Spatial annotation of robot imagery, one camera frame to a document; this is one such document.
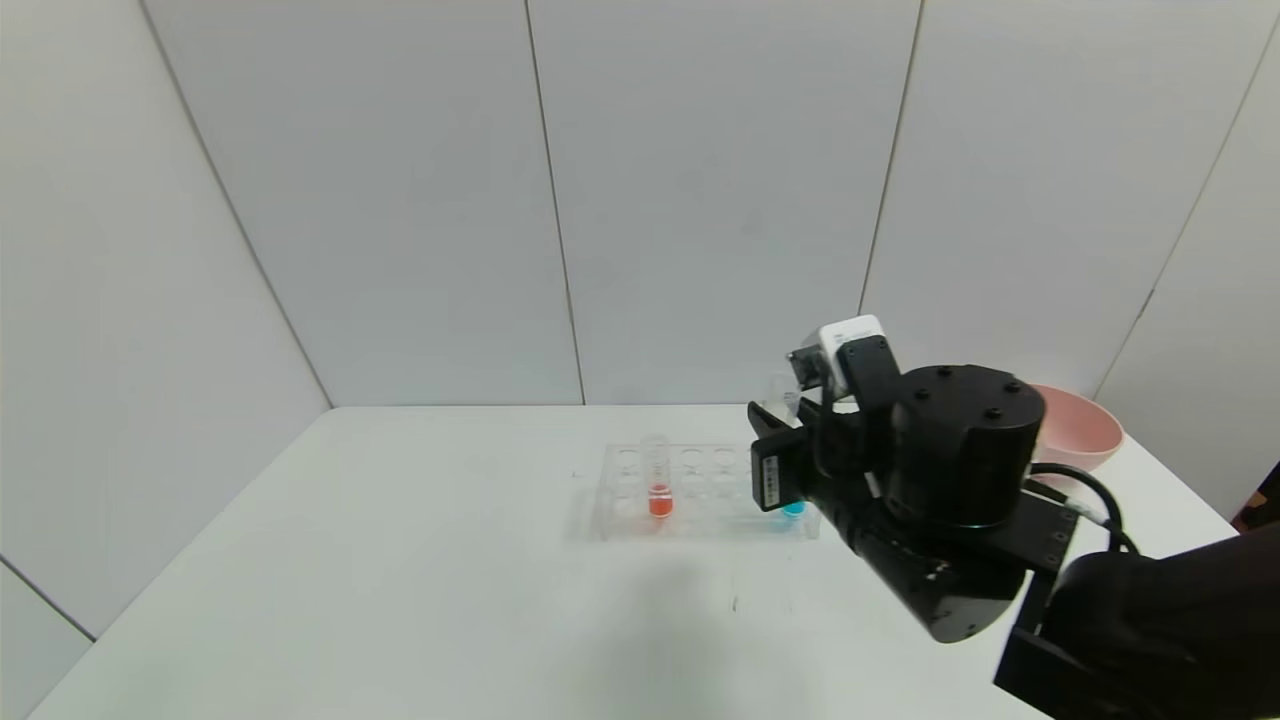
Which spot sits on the test tube with red pigment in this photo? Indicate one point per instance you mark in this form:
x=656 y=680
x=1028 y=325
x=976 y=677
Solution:
x=659 y=500

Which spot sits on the test tube with blue pigment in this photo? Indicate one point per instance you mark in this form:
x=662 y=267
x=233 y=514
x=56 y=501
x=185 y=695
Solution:
x=794 y=508

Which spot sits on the test tube with yellow pigment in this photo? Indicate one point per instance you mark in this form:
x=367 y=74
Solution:
x=783 y=392

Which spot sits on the clear acrylic test tube rack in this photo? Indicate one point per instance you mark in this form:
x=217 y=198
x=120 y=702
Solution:
x=700 y=500

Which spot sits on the pink bowl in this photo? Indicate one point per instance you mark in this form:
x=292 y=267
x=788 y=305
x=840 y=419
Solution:
x=1080 y=430

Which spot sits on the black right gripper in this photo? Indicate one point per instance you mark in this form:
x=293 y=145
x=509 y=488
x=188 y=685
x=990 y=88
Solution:
x=776 y=472

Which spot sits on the dark maroon background object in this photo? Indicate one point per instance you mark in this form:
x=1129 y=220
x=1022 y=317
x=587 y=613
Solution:
x=1262 y=500

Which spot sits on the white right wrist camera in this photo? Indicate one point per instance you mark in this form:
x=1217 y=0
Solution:
x=845 y=335

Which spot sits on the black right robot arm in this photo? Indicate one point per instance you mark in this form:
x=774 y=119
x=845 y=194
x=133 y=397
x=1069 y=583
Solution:
x=960 y=450

